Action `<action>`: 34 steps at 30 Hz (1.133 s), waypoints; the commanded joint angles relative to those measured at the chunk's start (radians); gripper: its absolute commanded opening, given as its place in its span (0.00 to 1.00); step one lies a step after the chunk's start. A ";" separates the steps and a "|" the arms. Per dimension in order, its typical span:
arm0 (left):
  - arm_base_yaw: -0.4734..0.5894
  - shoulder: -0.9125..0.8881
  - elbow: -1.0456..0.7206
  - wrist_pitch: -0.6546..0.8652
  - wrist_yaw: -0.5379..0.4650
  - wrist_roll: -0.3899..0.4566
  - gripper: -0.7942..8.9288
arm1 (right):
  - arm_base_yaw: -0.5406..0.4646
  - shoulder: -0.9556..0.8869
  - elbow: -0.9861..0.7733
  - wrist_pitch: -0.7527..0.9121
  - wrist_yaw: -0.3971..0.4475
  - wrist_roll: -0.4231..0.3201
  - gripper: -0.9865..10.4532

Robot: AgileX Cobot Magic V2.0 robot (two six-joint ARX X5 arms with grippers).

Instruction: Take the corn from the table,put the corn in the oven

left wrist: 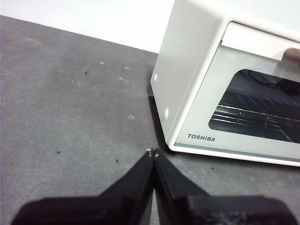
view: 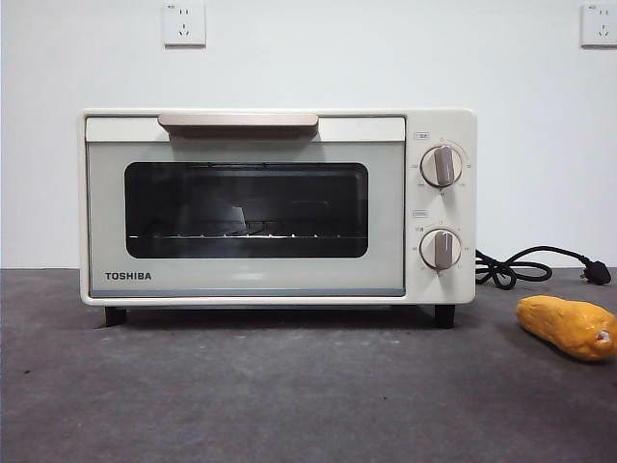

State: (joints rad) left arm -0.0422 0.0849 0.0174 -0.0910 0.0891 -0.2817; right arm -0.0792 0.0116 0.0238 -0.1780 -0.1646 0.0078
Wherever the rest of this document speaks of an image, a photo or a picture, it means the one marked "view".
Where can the glass oven door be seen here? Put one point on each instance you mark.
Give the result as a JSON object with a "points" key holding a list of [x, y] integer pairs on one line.
{"points": [[241, 280]]}

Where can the yellow corn cob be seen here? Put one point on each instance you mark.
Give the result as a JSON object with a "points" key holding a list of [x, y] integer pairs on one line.
{"points": [[559, 323]]}

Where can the black oven foot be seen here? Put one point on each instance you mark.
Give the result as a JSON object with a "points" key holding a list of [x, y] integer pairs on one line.
{"points": [[445, 317], [115, 317]]}

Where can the cream Toshiba toaster oven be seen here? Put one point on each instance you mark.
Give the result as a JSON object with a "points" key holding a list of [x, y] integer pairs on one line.
{"points": [[458, 299]]}

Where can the cream timer knob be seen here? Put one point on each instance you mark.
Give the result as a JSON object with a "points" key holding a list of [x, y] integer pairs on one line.
{"points": [[439, 250]]}

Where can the cream temperature knob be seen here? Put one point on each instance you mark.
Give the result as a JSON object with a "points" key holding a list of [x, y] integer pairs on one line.
{"points": [[441, 166]]}

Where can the white wall socket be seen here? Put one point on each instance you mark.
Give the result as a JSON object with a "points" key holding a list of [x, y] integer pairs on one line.
{"points": [[600, 29], [184, 29]]}

